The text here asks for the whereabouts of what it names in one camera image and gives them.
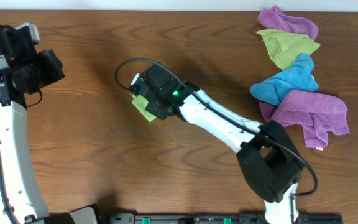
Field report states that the large purple cloth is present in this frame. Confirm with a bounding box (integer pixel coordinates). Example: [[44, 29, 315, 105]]
[[259, 90, 350, 150]]

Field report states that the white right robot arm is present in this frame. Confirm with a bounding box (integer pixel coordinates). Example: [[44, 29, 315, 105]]
[[130, 65, 304, 223]]

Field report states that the light green cloth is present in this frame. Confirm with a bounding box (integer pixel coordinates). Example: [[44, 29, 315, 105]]
[[131, 94, 156, 123]]

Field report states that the blue cloth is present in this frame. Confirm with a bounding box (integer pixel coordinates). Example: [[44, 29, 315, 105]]
[[250, 53, 319, 106]]

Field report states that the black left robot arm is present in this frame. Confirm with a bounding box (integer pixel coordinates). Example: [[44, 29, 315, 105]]
[[0, 23, 99, 224]]

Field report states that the purple cloth at top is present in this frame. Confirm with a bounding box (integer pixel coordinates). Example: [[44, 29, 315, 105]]
[[258, 6, 319, 40]]

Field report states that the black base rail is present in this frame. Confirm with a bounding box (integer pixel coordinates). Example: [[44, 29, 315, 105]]
[[108, 213, 343, 224]]

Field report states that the olive green cloth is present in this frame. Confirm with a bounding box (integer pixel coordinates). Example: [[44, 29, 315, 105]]
[[256, 29, 320, 70]]

